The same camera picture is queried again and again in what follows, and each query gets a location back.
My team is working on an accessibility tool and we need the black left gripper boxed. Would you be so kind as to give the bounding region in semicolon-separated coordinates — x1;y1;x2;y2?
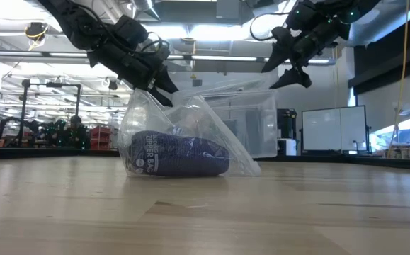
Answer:
86;42;180;108

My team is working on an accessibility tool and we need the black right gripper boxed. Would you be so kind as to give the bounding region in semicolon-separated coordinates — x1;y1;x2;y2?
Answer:
260;0;353;90

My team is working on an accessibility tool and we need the clear plastic zipper bag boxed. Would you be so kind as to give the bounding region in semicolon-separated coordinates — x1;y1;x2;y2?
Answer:
116;87;263;179

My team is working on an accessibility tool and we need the purple elastic bandage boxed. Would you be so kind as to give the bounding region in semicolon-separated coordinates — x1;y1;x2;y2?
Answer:
127;130;232;178

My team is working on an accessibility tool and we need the black machine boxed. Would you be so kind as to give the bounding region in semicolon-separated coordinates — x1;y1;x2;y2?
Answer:
276;108;298;141

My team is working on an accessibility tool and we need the long LED light bar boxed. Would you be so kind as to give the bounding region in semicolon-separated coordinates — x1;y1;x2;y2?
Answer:
0;50;333;67

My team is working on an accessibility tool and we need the clear plastic storage bin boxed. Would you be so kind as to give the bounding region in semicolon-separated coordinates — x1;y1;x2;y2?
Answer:
171;78;279;159

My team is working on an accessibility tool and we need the red shelf unit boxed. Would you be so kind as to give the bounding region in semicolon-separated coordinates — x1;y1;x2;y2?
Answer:
89;125;113;151

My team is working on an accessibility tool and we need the white container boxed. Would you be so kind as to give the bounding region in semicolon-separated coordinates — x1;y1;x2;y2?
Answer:
277;137;298;157

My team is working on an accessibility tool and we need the person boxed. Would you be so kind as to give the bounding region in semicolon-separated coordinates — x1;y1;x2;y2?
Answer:
66;115;91;150

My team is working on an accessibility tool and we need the black pipe stand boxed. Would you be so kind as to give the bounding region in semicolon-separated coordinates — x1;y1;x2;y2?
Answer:
17;79;83;148

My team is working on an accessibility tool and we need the thin yellow hanging cord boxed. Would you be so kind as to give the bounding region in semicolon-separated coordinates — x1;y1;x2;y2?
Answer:
189;37;198;80

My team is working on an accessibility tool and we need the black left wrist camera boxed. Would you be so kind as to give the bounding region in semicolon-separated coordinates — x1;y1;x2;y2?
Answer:
113;15;149;47

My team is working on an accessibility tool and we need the white whiteboard black frame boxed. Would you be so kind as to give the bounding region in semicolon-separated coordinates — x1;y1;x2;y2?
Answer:
300;105;371;155

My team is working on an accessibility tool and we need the yellow hanging cable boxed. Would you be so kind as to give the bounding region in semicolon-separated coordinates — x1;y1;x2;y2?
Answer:
387;0;410;157

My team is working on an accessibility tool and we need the black table frame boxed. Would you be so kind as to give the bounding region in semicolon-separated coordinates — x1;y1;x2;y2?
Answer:
0;147;410;171

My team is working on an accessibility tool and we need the black camera with yellow cable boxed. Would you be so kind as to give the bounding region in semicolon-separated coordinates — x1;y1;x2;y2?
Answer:
24;21;49;51

